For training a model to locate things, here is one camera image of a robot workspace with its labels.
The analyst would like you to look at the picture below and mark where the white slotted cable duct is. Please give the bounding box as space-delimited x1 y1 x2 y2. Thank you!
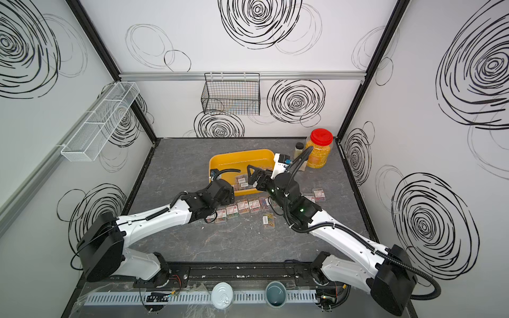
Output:
84 289 319 307

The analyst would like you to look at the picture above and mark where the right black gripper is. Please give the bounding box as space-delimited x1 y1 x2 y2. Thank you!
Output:
248 164 290 214

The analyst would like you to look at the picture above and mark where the clear paper clip box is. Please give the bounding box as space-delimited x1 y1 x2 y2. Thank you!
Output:
259 197 270 211
303 193 316 204
248 198 262 213
237 200 251 215
215 209 227 223
226 204 239 219
312 188 326 202

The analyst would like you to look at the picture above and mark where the yellow plastic storage tray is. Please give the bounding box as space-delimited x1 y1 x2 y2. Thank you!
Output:
209 149 274 196

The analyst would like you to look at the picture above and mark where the black wire wall basket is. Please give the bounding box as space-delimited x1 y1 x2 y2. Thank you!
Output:
200 72 261 115

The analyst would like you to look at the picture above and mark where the red lid corn jar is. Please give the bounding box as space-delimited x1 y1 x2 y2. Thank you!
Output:
306 129 334 169

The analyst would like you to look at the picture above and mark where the grey green cup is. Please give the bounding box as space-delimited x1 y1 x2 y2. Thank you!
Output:
265 281 288 309

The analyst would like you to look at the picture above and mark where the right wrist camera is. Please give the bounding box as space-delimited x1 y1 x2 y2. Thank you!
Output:
271 153 291 180

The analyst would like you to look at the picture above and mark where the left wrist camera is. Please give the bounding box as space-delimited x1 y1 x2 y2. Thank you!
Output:
209 168 221 181

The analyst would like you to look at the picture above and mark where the rear black cap spice bottle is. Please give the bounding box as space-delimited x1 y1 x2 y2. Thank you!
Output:
293 142 305 160

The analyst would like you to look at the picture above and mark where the barcode paper clip box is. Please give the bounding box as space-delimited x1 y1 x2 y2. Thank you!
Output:
262 213 275 229

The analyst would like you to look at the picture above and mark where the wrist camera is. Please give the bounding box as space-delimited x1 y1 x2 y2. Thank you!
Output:
209 168 221 181
271 153 291 180

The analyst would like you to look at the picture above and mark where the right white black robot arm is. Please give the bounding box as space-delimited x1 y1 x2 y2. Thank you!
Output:
247 165 441 316

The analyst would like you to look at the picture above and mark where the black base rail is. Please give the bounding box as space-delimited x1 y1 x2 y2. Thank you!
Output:
79 261 400 289

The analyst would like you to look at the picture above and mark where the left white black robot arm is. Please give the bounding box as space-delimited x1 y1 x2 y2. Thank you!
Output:
76 179 235 288

